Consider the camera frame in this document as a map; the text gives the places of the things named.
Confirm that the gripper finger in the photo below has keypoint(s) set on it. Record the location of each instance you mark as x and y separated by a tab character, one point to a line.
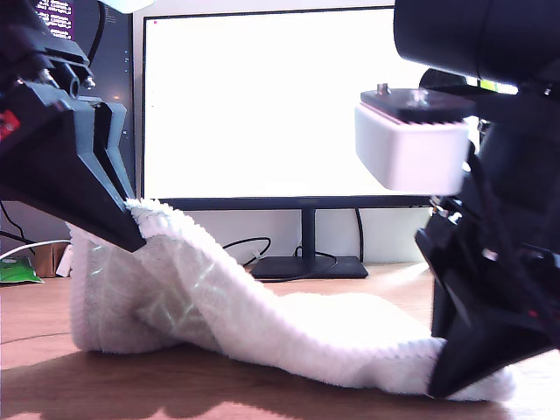
52	166
490	354
446	315
111	131

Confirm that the white fluffy tea towel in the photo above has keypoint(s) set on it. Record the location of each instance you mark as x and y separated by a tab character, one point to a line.
306	341

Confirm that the monitor with dark terminal screen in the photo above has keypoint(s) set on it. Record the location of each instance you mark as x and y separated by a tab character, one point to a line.
118	52

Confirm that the brown cardboard box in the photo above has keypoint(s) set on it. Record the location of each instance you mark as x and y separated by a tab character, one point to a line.
46	260

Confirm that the green packet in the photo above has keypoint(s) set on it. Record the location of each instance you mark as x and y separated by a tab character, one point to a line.
15	273

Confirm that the black monitor with bright screen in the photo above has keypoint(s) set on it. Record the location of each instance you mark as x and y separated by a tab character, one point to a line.
262	109

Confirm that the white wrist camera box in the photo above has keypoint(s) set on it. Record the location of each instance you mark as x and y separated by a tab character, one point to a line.
411	153
127	5

